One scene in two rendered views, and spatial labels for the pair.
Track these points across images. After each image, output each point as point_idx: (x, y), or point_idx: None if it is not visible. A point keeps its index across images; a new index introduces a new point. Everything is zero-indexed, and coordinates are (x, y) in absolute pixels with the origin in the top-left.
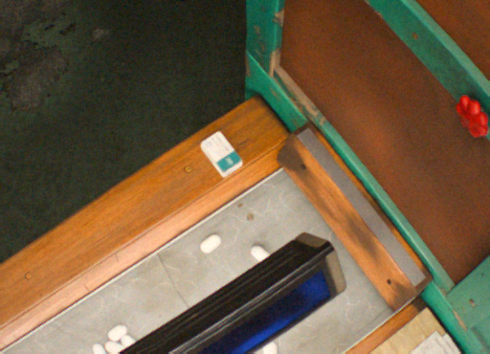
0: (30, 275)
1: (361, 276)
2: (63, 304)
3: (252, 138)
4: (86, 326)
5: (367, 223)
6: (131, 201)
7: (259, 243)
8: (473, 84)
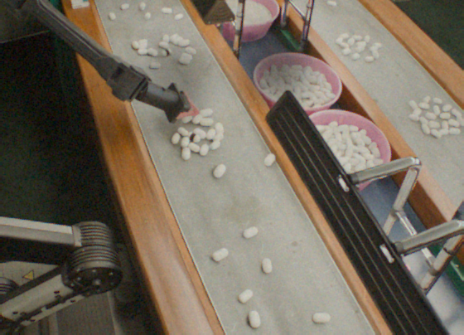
0: None
1: None
2: None
3: None
4: (127, 55)
5: None
6: (81, 28)
7: (119, 7)
8: None
